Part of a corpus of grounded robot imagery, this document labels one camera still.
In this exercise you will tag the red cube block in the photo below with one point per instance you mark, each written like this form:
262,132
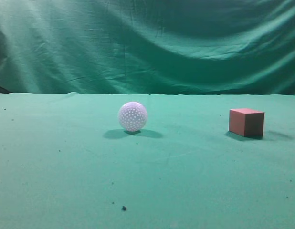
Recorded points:
246,122

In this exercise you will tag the white dimpled golf ball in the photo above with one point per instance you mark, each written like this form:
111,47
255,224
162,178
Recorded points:
132,116

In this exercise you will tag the green backdrop cloth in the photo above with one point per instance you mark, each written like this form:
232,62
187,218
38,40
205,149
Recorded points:
147,46

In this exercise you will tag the green table cloth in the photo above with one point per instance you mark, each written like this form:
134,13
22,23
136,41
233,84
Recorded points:
67,163

